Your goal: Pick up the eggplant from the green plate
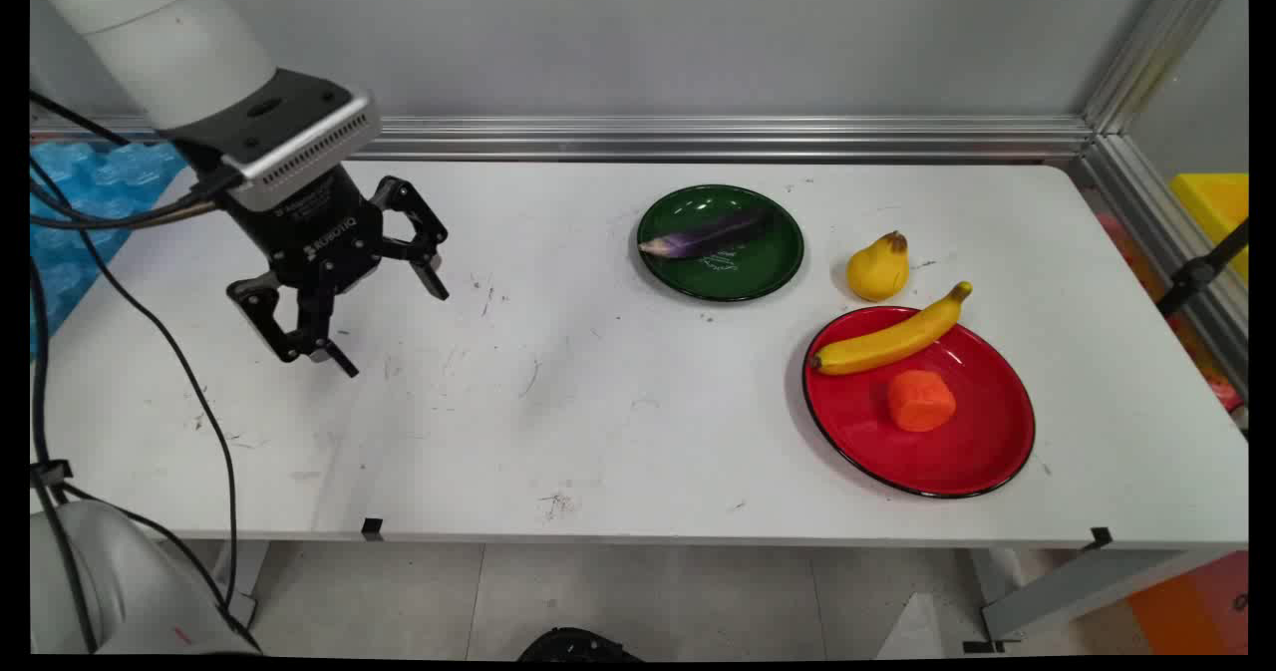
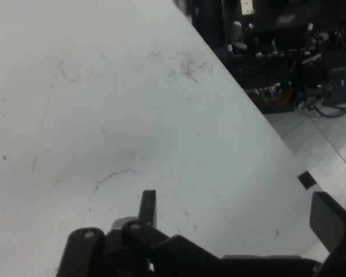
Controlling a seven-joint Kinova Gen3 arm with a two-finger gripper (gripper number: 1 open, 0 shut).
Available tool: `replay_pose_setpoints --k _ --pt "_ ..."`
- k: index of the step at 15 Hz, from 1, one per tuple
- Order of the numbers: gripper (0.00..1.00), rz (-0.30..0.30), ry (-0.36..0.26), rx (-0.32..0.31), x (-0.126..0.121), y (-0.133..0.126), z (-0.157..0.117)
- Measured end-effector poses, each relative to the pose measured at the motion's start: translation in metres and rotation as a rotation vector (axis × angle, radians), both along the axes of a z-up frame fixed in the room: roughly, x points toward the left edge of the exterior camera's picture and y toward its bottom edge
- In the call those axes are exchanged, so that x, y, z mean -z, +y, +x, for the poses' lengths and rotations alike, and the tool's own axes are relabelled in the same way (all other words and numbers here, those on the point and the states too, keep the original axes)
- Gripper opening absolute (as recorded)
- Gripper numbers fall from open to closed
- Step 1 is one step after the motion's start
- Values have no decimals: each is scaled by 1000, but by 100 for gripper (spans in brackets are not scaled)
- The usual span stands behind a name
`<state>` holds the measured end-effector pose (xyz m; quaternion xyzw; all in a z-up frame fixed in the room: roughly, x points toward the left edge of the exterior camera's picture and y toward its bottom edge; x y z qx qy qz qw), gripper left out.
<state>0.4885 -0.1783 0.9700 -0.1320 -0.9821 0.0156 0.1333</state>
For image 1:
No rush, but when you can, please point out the upright aluminium frame post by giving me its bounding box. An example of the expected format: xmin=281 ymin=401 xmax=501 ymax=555
xmin=1082 ymin=0 xmax=1243 ymax=136

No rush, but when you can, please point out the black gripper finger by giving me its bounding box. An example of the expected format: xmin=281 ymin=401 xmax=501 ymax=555
xmin=371 ymin=176 xmax=451 ymax=302
xmin=226 ymin=272 xmax=361 ymax=380

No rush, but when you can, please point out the orange box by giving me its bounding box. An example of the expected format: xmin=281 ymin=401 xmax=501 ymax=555
xmin=1126 ymin=551 xmax=1249 ymax=656

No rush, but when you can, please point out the orange toy carrot piece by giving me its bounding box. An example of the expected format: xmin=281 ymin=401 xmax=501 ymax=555
xmin=887 ymin=370 xmax=957 ymax=433

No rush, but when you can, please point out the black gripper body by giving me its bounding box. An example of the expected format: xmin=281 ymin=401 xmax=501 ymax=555
xmin=219 ymin=165 xmax=386 ymax=299

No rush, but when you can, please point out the purple toy eggplant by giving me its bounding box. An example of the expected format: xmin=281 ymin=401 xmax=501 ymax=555
xmin=638 ymin=209 xmax=774 ymax=259

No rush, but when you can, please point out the blue bubble wrap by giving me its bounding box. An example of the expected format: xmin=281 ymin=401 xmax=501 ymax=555
xmin=30 ymin=141 xmax=190 ymax=355

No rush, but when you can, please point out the black cable with clip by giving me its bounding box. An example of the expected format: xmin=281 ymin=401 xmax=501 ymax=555
xmin=30 ymin=257 xmax=101 ymax=655

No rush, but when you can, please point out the green round plate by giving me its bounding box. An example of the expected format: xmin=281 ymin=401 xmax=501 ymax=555
xmin=636 ymin=184 xmax=805 ymax=303

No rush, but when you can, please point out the yellow plastic box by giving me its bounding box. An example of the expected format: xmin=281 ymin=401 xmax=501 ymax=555
xmin=1169 ymin=172 xmax=1249 ymax=283

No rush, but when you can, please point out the white table leg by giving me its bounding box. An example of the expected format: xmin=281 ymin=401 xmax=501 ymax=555
xmin=981 ymin=548 xmax=1202 ymax=644

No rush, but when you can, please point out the yellow toy pear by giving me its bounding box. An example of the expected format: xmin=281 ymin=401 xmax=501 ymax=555
xmin=846 ymin=231 xmax=910 ymax=302

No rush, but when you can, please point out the black camera cable bundle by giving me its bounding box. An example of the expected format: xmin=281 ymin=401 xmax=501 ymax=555
xmin=30 ymin=93 xmax=240 ymax=231

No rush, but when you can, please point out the yellow toy banana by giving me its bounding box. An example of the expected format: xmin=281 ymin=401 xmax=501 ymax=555
xmin=809 ymin=281 xmax=973 ymax=376

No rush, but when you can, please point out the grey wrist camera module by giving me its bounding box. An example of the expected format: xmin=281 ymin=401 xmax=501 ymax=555
xmin=159 ymin=68 xmax=383 ymax=215

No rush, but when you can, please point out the long black cable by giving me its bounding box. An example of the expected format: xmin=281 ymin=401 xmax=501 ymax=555
xmin=30 ymin=158 xmax=240 ymax=612

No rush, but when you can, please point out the aluminium side frame rail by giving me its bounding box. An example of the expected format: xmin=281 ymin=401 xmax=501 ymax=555
xmin=1082 ymin=133 xmax=1249 ymax=398

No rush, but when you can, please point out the horizontal aluminium frame rail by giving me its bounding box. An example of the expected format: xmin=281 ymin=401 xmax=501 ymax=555
xmin=30 ymin=116 xmax=1098 ymax=164

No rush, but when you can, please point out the black round object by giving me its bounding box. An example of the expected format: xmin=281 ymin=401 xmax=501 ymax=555
xmin=516 ymin=628 xmax=645 ymax=662

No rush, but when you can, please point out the red round plate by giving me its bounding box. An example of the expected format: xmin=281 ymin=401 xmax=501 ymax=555
xmin=802 ymin=305 xmax=1036 ymax=500

